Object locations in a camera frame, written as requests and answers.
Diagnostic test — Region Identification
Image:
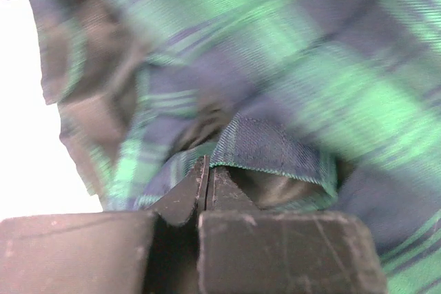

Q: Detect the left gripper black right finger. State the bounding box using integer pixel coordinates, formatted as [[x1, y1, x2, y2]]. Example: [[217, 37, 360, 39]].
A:
[[197, 167, 387, 293]]

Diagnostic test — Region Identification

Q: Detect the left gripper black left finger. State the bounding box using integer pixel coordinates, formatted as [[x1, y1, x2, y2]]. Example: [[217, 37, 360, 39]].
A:
[[1, 156, 209, 293]]

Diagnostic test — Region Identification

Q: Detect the green plaid skirt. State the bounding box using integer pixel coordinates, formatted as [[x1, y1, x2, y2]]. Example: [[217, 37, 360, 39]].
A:
[[30, 0, 440, 293]]

